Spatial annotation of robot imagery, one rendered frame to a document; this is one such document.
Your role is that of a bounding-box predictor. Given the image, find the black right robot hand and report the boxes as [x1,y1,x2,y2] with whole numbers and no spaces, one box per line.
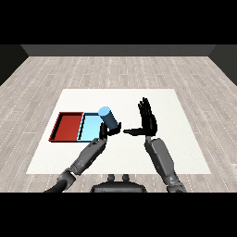
[122,96,158,137]

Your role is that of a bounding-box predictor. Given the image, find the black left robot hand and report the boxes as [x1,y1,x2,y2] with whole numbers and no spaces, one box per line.
[98,121,122,140]

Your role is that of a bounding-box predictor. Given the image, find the blue can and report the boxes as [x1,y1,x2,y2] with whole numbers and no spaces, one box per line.
[97,106,120,131]

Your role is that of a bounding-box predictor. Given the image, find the light blue shallow open box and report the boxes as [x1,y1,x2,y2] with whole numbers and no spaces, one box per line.
[76,111,105,143]

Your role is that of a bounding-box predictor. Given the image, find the red shallow open box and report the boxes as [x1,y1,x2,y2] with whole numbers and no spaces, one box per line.
[48,111,85,143]

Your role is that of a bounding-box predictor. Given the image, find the dark grey robot body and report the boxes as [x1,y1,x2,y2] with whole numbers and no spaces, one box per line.
[90,174,147,193]

